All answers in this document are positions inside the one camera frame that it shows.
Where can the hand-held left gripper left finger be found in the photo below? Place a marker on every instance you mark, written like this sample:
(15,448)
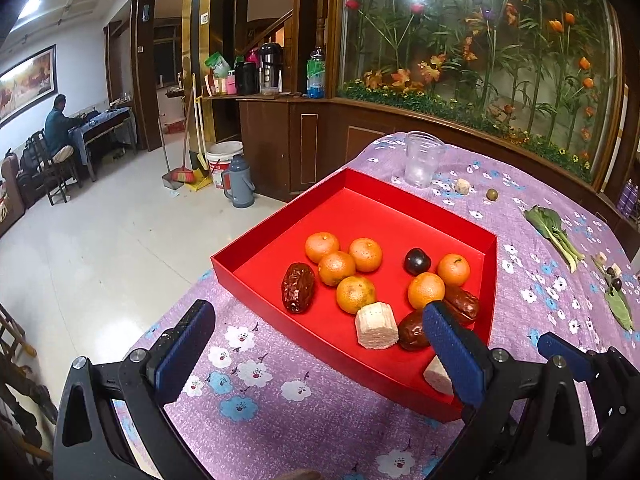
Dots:
(185,345)

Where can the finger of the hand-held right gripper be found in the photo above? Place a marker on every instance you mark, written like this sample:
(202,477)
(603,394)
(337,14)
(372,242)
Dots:
(575,360)

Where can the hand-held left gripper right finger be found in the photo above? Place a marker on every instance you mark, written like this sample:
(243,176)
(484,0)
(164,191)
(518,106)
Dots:
(452,355)

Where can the orange tangerine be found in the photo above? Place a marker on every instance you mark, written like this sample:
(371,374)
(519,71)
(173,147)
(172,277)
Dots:
(365,254)
(322,247)
(336,268)
(355,294)
(454,269)
(426,290)

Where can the beige cylindrical chunk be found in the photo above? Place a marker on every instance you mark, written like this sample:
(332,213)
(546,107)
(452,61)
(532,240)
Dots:
(376,325)
(439,376)

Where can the dark purple plum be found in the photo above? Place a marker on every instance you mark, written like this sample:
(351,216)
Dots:
(417,261)

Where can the red cardboard box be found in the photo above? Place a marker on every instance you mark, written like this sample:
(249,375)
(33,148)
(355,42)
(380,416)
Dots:
(360,215)

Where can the red dried date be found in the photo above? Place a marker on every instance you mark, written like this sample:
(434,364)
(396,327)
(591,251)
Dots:
(298,287)
(462,302)
(412,332)

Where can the green bok choy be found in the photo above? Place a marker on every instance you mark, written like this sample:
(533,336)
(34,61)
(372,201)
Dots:
(545,225)

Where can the small green-brown round fruit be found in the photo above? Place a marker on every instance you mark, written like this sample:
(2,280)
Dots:
(492,194)

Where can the small beige chunk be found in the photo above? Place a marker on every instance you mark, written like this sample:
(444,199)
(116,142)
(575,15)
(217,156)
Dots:
(463,186)

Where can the purple bottle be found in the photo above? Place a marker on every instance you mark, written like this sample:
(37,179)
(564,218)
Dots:
(628,197)

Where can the grey thermos jug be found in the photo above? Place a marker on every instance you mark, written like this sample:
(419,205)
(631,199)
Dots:
(240,182)

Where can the white plastic bucket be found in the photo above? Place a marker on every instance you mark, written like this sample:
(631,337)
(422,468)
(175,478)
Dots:
(222,157)

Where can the clear plastic cup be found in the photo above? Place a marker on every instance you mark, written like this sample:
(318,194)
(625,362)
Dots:
(424,160)

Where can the red crate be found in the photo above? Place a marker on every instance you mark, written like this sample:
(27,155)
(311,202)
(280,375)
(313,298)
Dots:
(174,126)

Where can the dark wooden chair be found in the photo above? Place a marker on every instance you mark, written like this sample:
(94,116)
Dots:
(47,170)

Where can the brown sofa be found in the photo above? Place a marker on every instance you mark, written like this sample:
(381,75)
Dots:
(9,195)

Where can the table with blue cloth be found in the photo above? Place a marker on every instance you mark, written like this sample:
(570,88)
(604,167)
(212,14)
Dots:
(102,127)

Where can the pink bottle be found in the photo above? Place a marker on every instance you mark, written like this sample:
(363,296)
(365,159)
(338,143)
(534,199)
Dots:
(231,82)

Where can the black container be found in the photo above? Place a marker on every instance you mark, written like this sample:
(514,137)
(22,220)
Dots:
(245,77)

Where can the green bag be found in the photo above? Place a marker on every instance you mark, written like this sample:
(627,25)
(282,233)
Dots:
(217,64)

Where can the black steel thermos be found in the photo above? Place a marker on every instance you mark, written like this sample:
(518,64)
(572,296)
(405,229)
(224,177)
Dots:
(270,67)

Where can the artificial flower display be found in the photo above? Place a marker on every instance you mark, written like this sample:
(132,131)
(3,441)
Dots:
(450,60)

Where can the plastic water bottle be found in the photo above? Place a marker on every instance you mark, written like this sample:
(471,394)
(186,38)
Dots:
(316,75)

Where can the framed wall painting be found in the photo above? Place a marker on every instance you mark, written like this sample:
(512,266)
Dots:
(25,82)

